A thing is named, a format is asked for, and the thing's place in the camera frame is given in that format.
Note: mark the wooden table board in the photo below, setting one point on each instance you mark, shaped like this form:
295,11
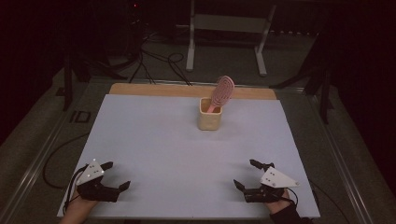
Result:
162,90

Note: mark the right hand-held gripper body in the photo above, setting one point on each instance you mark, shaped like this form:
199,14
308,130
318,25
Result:
272,183

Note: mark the black square floor bracket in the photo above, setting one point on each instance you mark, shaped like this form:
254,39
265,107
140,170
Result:
81,116

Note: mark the pink hairbrush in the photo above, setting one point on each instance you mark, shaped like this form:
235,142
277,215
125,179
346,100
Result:
221,91

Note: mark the grey metal stand frame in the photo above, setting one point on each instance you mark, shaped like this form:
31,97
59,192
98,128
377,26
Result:
229,23

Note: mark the black tripod stand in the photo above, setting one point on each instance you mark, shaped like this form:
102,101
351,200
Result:
323,93
67,84

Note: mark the person's right hand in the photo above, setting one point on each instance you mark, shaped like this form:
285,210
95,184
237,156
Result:
278,205

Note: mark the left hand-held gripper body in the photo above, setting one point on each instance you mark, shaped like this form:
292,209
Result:
98,191

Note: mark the beige square cup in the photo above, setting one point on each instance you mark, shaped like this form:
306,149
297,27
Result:
209,119

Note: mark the pale blue table mat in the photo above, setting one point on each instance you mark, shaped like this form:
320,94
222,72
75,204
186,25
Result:
186,168

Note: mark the person's left hand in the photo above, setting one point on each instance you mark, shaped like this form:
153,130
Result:
77,211

